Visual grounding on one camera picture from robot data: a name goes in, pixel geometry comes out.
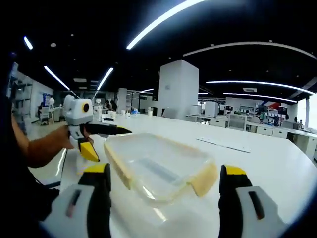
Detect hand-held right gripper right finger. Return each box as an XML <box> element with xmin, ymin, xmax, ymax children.
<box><xmin>218</xmin><ymin>164</ymin><xmax>290</xmax><ymax>238</ymax></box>

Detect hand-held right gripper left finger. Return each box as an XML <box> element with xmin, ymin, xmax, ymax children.
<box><xmin>39</xmin><ymin>163</ymin><xmax>112</xmax><ymax>238</ymax></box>

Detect clear lid with yellow latches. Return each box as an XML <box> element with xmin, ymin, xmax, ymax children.
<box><xmin>103</xmin><ymin>132</ymin><xmax>218</xmax><ymax>198</ymax></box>

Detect clear plastic storage box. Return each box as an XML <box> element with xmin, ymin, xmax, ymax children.
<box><xmin>108</xmin><ymin>138</ymin><xmax>214</xmax><ymax>207</ymax></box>

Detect white box-shaped appliance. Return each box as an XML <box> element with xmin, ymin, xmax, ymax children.
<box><xmin>205</xmin><ymin>101</ymin><xmax>220</xmax><ymax>118</ymax></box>

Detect person's left hand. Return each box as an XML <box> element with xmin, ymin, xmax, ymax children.
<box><xmin>55</xmin><ymin>125</ymin><xmax>75</xmax><ymax>151</ymax></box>

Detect clear water bottle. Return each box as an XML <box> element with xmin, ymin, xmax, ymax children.
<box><xmin>93</xmin><ymin>98</ymin><xmax>103</xmax><ymax>122</ymax></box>

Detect short ceiling light strip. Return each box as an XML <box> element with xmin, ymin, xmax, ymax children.
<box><xmin>44</xmin><ymin>65</ymin><xmax>71</xmax><ymax>91</ymax></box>
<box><xmin>96</xmin><ymin>67</ymin><xmax>114</xmax><ymax>91</ymax></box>

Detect grey office chair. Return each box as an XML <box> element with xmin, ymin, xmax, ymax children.
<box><xmin>227</xmin><ymin>114</ymin><xmax>249</xmax><ymax>131</ymax></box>

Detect straight ceiling light strip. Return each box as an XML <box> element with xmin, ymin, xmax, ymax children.
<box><xmin>222</xmin><ymin>92</ymin><xmax>298</xmax><ymax>103</ymax></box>
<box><xmin>205</xmin><ymin>80</ymin><xmax>316</xmax><ymax>96</ymax></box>

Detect long curved ceiling light strip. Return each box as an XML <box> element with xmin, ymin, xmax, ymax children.
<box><xmin>126</xmin><ymin>0</ymin><xmax>207</xmax><ymax>50</ymax></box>

